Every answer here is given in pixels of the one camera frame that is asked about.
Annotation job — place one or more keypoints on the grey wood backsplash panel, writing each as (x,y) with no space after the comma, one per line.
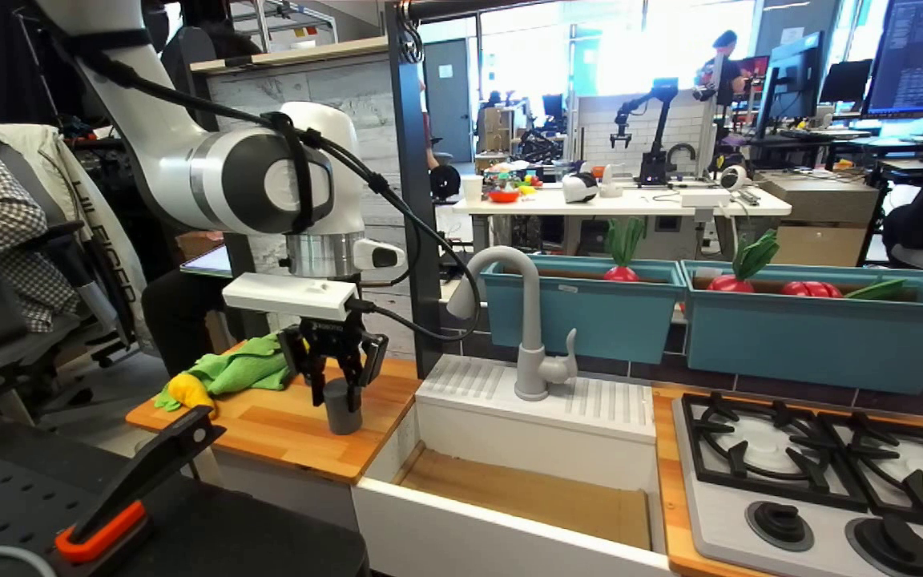
(375,117)

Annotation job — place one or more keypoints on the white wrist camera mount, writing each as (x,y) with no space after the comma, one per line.
(289,291)

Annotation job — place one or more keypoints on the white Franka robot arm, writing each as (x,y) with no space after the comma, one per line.
(216,177)

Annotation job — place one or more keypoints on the white kettle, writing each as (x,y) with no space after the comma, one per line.
(577,191)

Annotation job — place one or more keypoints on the black background robot arm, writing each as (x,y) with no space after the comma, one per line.
(654,133)

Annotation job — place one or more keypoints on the thick black frame post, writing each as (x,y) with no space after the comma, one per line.
(414,117)

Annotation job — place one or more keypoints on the wooden counter board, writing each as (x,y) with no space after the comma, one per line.
(270,433)

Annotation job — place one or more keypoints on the seated person dark hair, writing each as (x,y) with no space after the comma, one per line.
(722,66)

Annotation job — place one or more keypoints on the small teal planter box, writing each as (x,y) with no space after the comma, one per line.
(577,315)

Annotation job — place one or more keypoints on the white toy sink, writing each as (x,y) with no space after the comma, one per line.
(525,426)

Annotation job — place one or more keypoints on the red radish toy upright leaves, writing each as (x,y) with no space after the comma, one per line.
(624,256)

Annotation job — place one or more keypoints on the wooden stove counter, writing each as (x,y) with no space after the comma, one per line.
(667,468)

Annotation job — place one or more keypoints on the green vegetable toy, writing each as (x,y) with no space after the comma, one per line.
(879,289)

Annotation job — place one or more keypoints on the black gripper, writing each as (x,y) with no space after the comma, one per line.
(337,337)

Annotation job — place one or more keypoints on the white cabinet base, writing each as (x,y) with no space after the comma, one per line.
(289,484)

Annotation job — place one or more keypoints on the white cup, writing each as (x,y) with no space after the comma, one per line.
(473,187)

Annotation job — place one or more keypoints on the person in black top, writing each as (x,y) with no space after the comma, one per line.
(207,32)

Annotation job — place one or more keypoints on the toy gas stove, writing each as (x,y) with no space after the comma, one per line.
(802,468)

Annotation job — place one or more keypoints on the grey cylinder object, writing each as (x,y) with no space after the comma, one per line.
(345,420)

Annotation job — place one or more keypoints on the red bowl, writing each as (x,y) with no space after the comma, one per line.
(505,196)

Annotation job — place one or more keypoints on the small black monitor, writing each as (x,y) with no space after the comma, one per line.
(788,92)

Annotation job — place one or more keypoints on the beige jacket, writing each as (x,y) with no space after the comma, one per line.
(88,224)

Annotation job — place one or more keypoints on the red radish toy slanted leaf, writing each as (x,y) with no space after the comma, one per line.
(750,261)

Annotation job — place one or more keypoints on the long teal planter box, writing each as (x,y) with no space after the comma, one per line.
(816,337)

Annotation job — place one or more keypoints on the grey toy faucet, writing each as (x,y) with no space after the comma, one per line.
(529,322)

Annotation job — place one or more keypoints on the green cloth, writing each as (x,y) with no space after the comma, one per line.
(239,371)

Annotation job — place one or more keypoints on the white work table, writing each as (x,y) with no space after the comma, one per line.
(609,202)

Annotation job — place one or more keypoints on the red tomato toy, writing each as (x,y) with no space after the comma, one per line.
(808,289)

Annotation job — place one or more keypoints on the beige cabinet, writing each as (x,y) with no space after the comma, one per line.
(819,212)

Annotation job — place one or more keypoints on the black orange clamp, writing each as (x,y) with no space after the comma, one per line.
(141,476)

